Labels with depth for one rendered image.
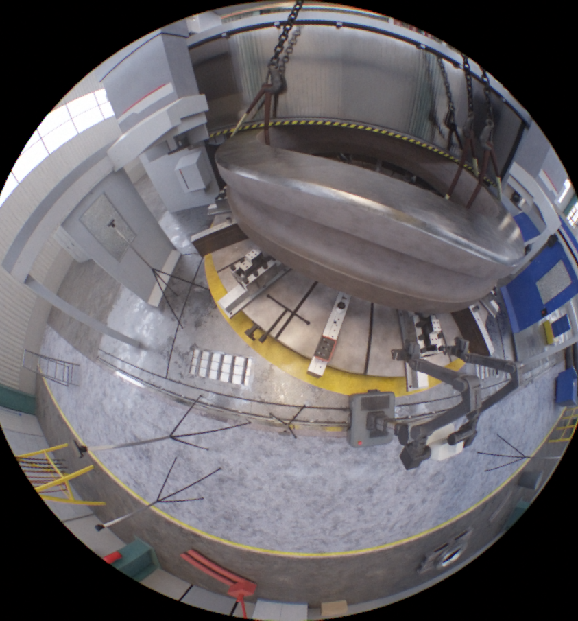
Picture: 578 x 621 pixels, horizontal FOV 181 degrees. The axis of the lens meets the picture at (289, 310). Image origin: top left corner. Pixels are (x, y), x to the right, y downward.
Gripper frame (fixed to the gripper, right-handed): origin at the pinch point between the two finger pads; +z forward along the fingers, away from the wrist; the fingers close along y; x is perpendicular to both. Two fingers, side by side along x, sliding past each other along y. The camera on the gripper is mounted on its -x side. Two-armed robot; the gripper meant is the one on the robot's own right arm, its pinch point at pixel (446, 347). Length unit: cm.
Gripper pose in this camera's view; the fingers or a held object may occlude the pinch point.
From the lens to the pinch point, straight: 152.3
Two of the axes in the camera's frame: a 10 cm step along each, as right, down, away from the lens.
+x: -0.2, 10.0, 1.0
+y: -10.0, -0.3, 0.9
